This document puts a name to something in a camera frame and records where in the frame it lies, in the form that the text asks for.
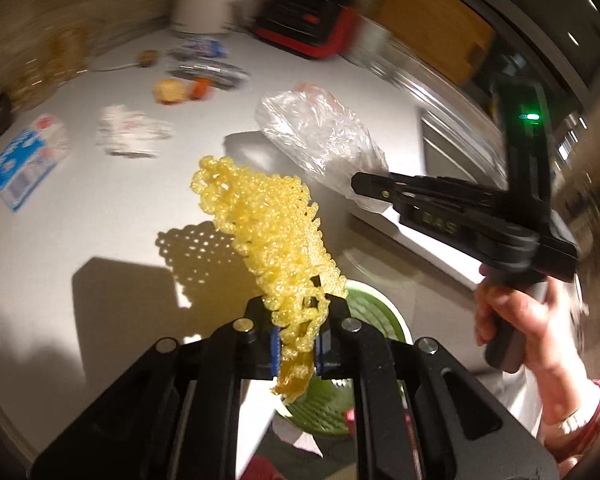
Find row of glass jars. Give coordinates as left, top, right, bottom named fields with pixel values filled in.
left=5, top=27, right=89, bottom=111

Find yellow foam mesh net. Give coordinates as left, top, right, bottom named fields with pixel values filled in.
left=190, top=155, right=348, bottom=403

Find person's right forearm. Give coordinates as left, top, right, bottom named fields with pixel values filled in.
left=525, top=357, right=600, bottom=467

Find yellow orange peel piece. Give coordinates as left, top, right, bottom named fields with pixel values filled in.
left=153, top=78, right=187, bottom=105

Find crumpled white paper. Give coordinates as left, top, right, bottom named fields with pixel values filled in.
left=96, top=105, right=175, bottom=157

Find clear plastic bag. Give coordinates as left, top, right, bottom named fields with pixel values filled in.
left=255, top=85, right=389, bottom=207

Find blue and white wrapper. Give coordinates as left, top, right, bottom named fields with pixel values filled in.
left=170, top=37, right=229, bottom=61

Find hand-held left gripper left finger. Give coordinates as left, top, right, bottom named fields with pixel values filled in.
left=30, top=297, right=282, bottom=480

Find silver foil wrapper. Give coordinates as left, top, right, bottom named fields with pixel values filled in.
left=166, top=60, right=251, bottom=90

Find blue and white packet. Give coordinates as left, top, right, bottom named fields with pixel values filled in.
left=0, top=114, right=71, bottom=212

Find red and black appliance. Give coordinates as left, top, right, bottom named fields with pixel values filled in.
left=252, top=0, right=361, bottom=60

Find stainless steel sink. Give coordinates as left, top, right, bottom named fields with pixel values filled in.
left=380, top=25, right=513, bottom=181

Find person's red garment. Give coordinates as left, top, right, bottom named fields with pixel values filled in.
left=241, top=455, right=303, bottom=480

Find wooden cutting board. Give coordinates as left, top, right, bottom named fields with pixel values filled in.
left=375, top=0, right=496, bottom=87

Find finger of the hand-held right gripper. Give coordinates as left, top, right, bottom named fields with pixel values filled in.
left=355, top=190, right=407, bottom=214
left=352, top=172, right=507, bottom=202

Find green perforated plastic basket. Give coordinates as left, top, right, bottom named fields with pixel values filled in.
left=274, top=280, right=414, bottom=436

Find silver bracelet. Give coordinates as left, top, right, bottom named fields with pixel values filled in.
left=550, top=407, right=593, bottom=438

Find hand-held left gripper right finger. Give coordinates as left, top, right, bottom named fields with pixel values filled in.
left=315, top=292, right=561, bottom=480

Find person's right hand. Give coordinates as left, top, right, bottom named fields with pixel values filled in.
left=472, top=262, right=588, bottom=378

